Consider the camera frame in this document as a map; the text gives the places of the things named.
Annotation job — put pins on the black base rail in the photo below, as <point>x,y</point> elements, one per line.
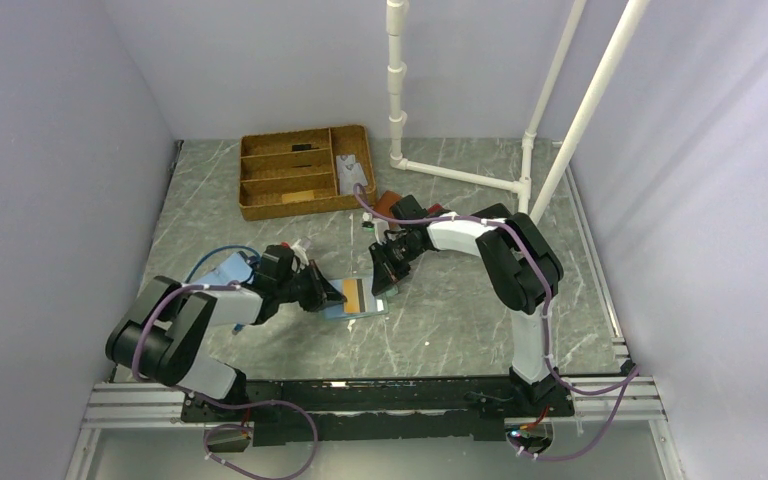
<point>479,407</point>

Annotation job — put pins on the brown leather card holder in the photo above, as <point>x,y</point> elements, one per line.
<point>384,204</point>

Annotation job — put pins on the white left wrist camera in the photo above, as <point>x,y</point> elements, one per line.
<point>301,248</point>

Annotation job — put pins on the woven wicker tray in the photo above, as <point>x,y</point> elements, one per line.
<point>293,173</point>

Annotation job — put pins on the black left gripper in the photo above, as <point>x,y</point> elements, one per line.
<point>322,291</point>

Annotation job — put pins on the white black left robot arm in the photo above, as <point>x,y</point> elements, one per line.
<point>161,335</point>

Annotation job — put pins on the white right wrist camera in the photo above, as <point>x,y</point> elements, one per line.
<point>374,225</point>

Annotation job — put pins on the light blue card holder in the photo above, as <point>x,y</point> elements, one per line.
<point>228,275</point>

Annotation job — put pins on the dark blue card holder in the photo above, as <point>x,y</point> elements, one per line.
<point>496,213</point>

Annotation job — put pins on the red leather card holder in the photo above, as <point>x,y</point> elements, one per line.
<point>435,210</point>

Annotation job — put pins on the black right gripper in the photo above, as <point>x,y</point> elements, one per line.
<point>385,274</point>

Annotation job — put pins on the green card holder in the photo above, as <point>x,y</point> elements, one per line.
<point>375,304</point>

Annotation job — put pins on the orange credit card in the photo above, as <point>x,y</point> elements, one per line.
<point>354,293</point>

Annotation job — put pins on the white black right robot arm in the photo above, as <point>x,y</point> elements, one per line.
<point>523,270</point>

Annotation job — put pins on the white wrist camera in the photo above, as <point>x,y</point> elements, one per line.
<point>374,225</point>
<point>301,248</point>

